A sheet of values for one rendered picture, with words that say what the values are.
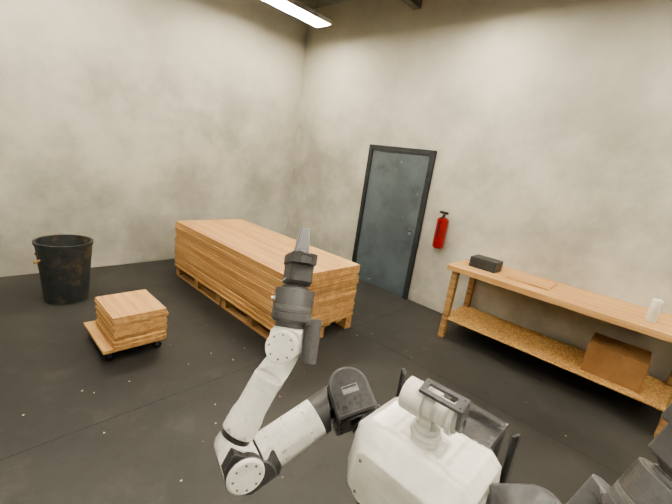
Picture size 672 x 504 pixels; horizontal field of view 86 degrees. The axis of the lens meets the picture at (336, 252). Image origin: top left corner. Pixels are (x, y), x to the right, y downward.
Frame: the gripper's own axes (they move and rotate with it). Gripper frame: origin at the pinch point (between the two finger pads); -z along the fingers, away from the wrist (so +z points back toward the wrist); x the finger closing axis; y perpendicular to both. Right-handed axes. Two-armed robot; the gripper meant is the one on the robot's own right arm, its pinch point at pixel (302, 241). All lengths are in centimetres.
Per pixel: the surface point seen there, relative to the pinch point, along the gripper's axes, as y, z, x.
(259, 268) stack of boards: -26, -16, -289
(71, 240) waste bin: 173, -21, -399
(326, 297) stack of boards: -99, 3, -283
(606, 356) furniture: -332, 22, -156
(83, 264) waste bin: 148, 4, -373
